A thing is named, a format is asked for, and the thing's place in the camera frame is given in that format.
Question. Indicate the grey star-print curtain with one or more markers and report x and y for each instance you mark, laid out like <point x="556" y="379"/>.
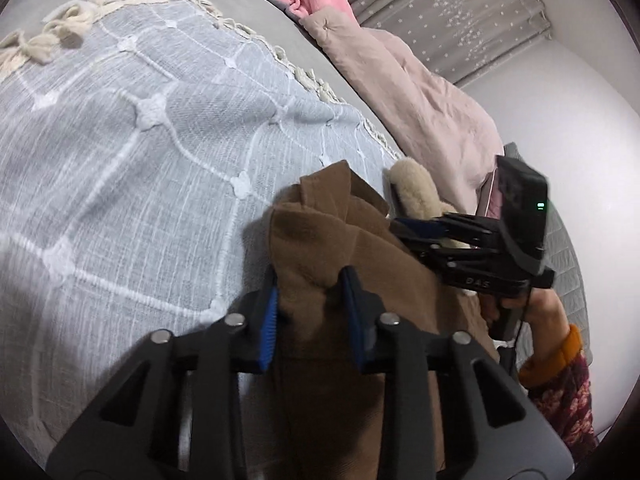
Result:
<point x="450" y="10"/>

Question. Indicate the grey quilted pad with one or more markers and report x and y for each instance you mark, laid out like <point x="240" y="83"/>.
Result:
<point x="565" y="260"/>

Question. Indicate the person's right hand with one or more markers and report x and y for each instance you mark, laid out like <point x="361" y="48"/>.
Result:
<point x="542" y="325"/>

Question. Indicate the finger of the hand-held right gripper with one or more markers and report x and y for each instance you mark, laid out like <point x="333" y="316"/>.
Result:
<point x="465" y="256"/>
<point x="420" y="226"/>

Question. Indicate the beige duvet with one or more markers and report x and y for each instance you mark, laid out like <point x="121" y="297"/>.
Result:
<point x="410" y="90"/>

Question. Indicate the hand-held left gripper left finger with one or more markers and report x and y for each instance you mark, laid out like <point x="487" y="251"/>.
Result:
<point x="267" y="330"/>

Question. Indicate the brown coat with fur collar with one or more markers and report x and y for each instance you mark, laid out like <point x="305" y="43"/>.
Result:
<point x="310" y="240"/>

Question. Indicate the grey checked blanket with fringe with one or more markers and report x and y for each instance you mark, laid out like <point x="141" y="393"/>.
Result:
<point x="125" y="185"/>

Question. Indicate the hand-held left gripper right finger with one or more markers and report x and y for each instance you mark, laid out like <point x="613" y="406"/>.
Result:
<point x="357" y="330"/>

